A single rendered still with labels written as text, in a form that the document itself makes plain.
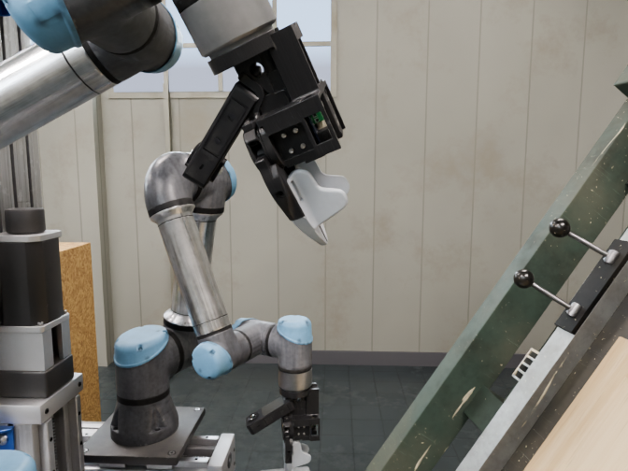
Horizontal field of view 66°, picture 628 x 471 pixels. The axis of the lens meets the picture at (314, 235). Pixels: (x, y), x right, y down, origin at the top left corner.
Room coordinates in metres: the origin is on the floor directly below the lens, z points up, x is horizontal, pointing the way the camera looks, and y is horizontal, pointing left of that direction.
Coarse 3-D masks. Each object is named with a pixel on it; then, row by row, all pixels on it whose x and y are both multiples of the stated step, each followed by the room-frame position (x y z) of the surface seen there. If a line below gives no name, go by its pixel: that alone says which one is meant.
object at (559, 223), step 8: (552, 224) 0.92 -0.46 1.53; (560, 224) 0.91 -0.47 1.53; (568, 224) 0.91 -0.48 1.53; (552, 232) 0.92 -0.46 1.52; (560, 232) 0.91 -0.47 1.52; (568, 232) 0.91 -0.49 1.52; (584, 240) 0.90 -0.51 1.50; (592, 248) 0.90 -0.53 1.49; (608, 256) 0.88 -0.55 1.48; (616, 256) 0.87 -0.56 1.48
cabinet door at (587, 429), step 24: (624, 360) 0.76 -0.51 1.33; (600, 384) 0.76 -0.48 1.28; (624, 384) 0.73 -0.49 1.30; (576, 408) 0.77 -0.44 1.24; (600, 408) 0.73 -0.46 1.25; (624, 408) 0.70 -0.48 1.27; (552, 432) 0.78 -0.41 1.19; (576, 432) 0.74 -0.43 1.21; (600, 432) 0.71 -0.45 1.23; (624, 432) 0.68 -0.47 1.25; (552, 456) 0.74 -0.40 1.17; (576, 456) 0.71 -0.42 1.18; (600, 456) 0.68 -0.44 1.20; (624, 456) 0.65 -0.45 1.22
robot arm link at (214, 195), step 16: (224, 176) 1.13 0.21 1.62; (208, 192) 1.09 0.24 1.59; (224, 192) 1.13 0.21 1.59; (208, 208) 1.10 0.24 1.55; (208, 224) 1.13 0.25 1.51; (208, 240) 1.13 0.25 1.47; (208, 256) 1.14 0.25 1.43; (176, 288) 1.14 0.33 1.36; (176, 304) 1.14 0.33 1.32; (176, 320) 1.12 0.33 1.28; (192, 336) 1.13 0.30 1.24; (192, 352) 1.12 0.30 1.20
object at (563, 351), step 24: (624, 240) 0.90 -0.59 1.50; (624, 264) 0.86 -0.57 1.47; (624, 288) 0.86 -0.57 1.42; (600, 312) 0.86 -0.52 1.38; (552, 336) 0.89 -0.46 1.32; (576, 336) 0.85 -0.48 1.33; (552, 360) 0.85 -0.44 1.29; (576, 360) 0.85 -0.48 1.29; (528, 384) 0.86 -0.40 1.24; (552, 384) 0.84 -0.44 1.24; (504, 408) 0.87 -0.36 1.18; (528, 408) 0.84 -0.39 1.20; (504, 432) 0.84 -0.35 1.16; (528, 432) 0.84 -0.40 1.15; (480, 456) 0.84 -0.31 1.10; (504, 456) 0.83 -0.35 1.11
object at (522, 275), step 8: (520, 272) 0.91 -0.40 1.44; (528, 272) 0.91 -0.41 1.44; (520, 280) 0.90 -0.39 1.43; (528, 280) 0.90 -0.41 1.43; (536, 288) 0.90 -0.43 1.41; (552, 296) 0.89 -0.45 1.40; (560, 304) 0.88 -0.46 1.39; (568, 304) 0.88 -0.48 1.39; (576, 304) 0.87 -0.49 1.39; (568, 312) 0.87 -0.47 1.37; (576, 312) 0.87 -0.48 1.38
